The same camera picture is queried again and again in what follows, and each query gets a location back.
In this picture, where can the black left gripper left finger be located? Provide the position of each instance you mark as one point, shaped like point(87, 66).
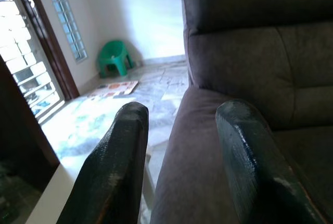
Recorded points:
point(112, 177)

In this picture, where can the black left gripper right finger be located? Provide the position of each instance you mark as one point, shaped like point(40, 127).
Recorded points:
point(255, 182)

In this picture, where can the grey fabric sofa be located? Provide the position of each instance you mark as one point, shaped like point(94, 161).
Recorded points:
point(260, 52)

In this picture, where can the white framed glass table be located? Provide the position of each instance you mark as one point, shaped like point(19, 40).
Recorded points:
point(52, 195)

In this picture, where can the dark brown door leaf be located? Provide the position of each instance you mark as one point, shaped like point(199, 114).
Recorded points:
point(18, 130)

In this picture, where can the green plastic stool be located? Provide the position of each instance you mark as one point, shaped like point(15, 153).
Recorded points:
point(112, 52)

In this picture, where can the metal door grille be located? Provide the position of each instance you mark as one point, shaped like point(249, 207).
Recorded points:
point(23, 60)

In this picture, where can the glass block window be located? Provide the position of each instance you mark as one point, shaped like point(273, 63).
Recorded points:
point(66, 23)

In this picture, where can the brown wooden door frame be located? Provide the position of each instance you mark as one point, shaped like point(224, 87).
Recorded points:
point(52, 47)

